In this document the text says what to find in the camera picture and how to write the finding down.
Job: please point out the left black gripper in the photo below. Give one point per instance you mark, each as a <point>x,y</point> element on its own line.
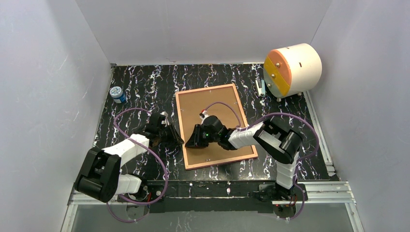
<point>166,135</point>

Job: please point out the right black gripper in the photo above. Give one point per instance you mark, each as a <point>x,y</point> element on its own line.
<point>199,136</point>

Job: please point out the pink wooden picture frame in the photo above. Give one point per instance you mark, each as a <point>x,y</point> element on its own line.
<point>192,165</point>

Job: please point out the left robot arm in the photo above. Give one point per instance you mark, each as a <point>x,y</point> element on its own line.
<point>100,175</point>

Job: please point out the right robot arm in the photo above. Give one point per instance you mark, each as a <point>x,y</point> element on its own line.
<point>282,144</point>

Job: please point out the blue lidded small jar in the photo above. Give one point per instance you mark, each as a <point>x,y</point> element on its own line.
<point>117,94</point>

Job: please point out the white cylindrical drawer unit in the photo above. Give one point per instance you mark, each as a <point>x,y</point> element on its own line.
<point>292,70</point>

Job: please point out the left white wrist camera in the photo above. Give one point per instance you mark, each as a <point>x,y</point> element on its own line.
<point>163,120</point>

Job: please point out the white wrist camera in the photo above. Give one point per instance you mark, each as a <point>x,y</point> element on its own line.
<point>203,115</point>
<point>163,120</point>

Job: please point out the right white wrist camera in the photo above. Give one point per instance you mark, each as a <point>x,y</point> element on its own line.
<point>203,115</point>

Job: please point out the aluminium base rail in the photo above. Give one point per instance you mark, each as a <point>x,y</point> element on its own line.
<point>222,206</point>

